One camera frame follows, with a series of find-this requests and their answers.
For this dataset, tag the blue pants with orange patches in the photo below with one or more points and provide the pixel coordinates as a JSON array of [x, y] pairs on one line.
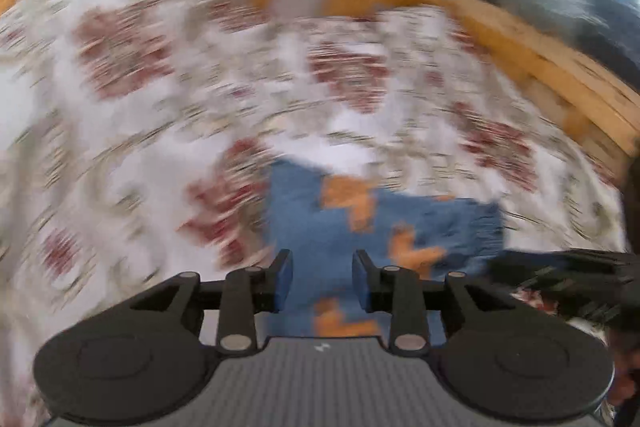
[[320, 227]]

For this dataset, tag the wooden bed frame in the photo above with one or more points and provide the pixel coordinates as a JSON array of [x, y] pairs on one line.
[[560, 67]]

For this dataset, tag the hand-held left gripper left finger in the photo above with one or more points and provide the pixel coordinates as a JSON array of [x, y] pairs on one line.
[[285, 278]]

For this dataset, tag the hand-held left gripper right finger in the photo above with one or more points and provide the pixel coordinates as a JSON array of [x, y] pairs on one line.
[[361, 279]]

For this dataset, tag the floral printed blanket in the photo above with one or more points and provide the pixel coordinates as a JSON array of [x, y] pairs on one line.
[[150, 132]]

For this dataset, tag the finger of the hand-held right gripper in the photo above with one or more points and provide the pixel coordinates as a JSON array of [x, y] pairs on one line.
[[530, 269]]

